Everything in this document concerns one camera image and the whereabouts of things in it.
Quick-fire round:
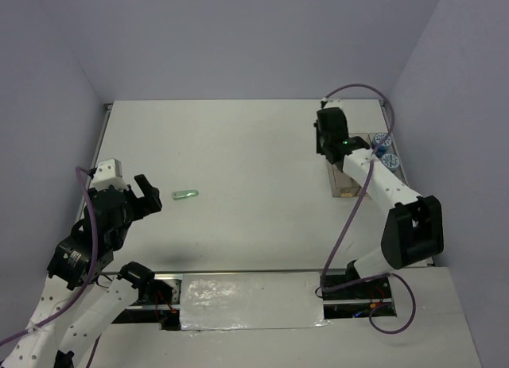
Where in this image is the blue slime jar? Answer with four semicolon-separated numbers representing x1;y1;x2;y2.
380;153;401;172
371;133;392;158

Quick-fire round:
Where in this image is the green correction tape case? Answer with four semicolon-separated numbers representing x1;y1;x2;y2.
172;189;199;200

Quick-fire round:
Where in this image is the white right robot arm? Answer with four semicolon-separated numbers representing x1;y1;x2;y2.
314;107;444;297

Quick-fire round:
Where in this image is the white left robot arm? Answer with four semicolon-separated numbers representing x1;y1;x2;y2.
1;168;162;367

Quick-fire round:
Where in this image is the clear middle organizer bin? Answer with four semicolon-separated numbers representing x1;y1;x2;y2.
348;134;371;149

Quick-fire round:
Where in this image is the clear organizer bin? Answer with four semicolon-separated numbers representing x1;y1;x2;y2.
348;134;371;149
325;161;361;198
368;133;406;184

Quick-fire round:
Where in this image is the clear left organizer bin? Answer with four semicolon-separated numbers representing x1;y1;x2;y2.
325;161;361;198

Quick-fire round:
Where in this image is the clear right organizer bin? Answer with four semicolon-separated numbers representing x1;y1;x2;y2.
368;133;406;184

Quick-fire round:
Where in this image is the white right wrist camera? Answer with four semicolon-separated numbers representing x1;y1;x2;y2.
320;98;344;109

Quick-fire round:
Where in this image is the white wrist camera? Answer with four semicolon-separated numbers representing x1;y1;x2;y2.
320;98;344;109
91;158;126;192

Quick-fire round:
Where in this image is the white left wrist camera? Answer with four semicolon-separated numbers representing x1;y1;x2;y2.
91;158;126;192

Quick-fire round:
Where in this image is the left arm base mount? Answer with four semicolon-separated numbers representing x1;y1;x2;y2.
112;274;182;331

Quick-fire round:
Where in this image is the aluminium table edge rail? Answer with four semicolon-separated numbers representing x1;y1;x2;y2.
59;102;113;276

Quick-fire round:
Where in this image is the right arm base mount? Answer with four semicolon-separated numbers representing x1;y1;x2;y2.
315;277;396;320

